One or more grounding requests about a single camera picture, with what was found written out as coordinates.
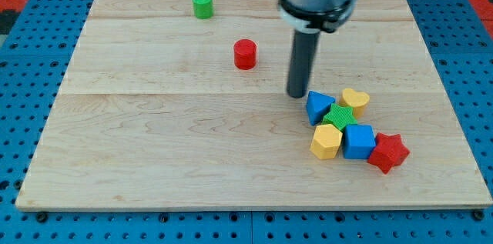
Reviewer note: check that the red cylinder block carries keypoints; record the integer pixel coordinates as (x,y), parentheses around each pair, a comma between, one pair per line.
(245,54)

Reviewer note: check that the light wooden board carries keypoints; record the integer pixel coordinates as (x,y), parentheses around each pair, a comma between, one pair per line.
(153,116)

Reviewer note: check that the blue triangle block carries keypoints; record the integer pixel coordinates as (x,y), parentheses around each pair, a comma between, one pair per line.
(317,106)

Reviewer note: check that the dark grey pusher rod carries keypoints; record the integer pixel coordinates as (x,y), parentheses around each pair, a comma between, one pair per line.
(304,46)

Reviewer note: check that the yellow hexagon block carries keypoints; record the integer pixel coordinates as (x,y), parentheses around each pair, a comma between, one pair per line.
(326,141)

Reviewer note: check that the green star block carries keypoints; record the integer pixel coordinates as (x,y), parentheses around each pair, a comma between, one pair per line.
(339,116)

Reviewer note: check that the yellow heart block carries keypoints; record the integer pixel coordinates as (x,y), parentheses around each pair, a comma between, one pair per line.
(358,101)

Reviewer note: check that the green cylinder block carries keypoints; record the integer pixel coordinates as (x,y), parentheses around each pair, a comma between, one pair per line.
(203,9)

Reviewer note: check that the blue cube block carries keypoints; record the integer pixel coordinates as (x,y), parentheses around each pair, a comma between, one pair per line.
(359,141)

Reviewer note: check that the red star block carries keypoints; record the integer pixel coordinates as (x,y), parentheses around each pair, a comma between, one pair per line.
(389,152)

